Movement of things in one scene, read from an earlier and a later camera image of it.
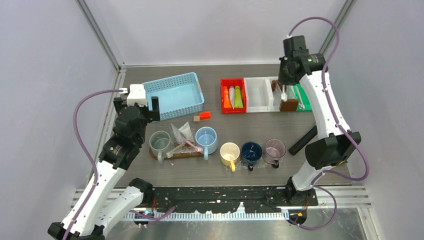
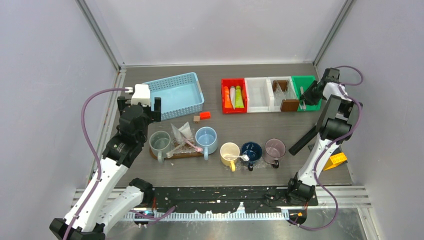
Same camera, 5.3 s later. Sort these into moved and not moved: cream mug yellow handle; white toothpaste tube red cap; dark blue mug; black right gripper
Moved: black right gripper
Not moved: dark blue mug; white toothpaste tube red cap; cream mug yellow handle
